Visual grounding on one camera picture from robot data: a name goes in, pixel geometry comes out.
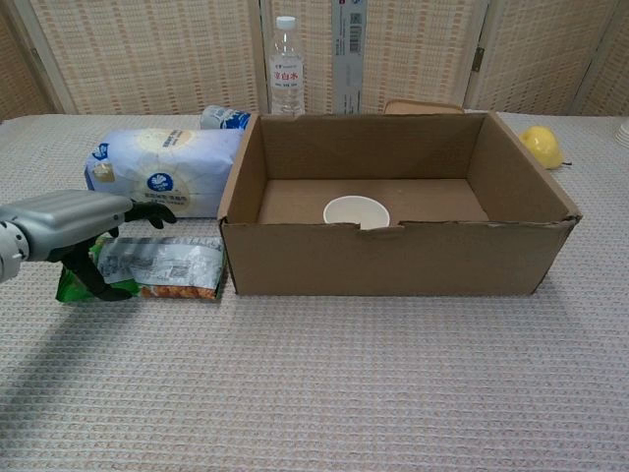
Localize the left robot hand black fingertips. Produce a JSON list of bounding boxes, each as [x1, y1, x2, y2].
[[0, 190, 178, 302]]

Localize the light blue tissue pack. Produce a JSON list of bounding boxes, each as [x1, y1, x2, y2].
[[84, 126, 246, 220]]

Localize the green snack packet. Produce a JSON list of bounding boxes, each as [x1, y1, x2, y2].
[[54, 233, 227, 304]]

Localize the white paper cup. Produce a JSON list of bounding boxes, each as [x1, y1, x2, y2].
[[322, 195, 392, 231]]

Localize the brown cardboard box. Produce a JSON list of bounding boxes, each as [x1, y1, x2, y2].
[[217, 110, 584, 297]]

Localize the beige woven folding screen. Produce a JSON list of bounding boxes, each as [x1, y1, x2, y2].
[[0, 0, 629, 122]]

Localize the blue white drink can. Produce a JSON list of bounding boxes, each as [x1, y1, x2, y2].
[[199, 104, 255, 133]]

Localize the clear plastic water bottle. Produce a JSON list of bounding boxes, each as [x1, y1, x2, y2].
[[268, 15, 307, 119]]

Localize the white woven tablecloth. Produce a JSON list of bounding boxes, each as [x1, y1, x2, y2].
[[0, 111, 629, 472]]

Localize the brown paper bowl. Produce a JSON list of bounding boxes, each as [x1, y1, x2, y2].
[[382, 98, 466, 115]]

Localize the yellow pear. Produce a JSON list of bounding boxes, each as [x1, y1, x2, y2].
[[519, 125, 574, 171]]

